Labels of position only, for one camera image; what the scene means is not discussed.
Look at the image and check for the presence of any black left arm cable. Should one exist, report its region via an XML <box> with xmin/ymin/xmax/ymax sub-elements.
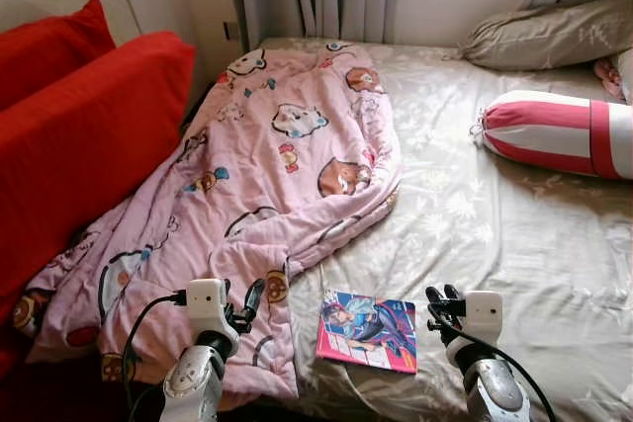
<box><xmin>122</xmin><ymin>289</ymin><xmax>189</xmax><ymax>415</ymax></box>

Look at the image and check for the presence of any beige floral bed sheet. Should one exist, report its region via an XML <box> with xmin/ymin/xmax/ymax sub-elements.
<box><xmin>183</xmin><ymin>39</ymin><xmax>633</xmax><ymax>422</ymax></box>

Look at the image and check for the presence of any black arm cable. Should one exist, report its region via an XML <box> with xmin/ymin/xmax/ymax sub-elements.
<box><xmin>122</xmin><ymin>289</ymin><xmax>189</xmax><ymax>415</ymax></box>
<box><xmin>430</xmin><ymin>315</ymin><xmax>531</xmax><ymax>422</ymax></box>

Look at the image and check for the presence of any small pink patterned pillow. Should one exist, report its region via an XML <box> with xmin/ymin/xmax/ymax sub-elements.
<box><xmin>592</xmin><ymin>56</ymin><xmax>626</xmax><ymax>102</ymax></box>

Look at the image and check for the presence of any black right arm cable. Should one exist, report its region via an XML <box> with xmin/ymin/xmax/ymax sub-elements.
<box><xmin>430</xmin><ymin>315</ymin><xmax>531</xmax><ymax>422</ymax></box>

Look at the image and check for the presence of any red white striped bolster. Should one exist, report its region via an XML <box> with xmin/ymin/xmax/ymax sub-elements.
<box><xmin>473</xmin><ymin>90</ymin><xmax>633</xmax><ymax>181</ymax></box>

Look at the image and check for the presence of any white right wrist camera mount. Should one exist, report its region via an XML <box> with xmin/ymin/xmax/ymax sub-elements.
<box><xmin>463</xmin><ymin>291</ymin><xmax>503</xmax><ymax>344</ymax></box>

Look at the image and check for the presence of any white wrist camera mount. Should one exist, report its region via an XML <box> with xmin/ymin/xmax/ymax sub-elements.
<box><xmin>184</xmin><ymin>279</ymin><xmax>241</xmax><ymax>336</ymax></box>
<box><xmin>463</xmin><ymin>291</ymin><xmax>503</xmax><ymax>344</ymax></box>

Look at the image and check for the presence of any beige floral pillow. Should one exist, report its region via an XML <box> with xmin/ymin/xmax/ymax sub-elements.
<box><xmin>457</xmin><ymin>0</ymin><xmax>633</xmax><ymax>72</ymax></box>

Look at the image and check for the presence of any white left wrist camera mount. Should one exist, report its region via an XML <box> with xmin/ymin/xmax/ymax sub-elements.
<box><xmin>184</xmin><ymin>279</ymin><xmax>241</xmax><ymax>336</ymax></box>

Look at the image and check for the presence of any large red cushion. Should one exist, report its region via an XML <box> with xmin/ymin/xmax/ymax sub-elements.
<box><xmin>0</xmin><ymin>31</ymin><xmax>197</xmax><ymax>319</ymax></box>

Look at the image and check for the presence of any small red cushion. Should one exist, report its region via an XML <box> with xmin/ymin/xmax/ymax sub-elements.
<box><xmin>0</xmin><ymin>0</ymin><xmax>117</xmax><ymax>112</ymax></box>

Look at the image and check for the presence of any pink cartoon print blanket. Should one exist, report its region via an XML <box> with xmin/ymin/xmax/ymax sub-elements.
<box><xmin>12</xmin><ymin>41</ymin><xmax>403</xmax><ymax>411</ymax></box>

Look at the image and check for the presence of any colourful comic book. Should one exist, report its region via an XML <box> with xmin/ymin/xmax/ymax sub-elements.
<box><xmin>316</xmin><ymin>290</ymin><xmax>418</xmax><ymax>375</ymax></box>

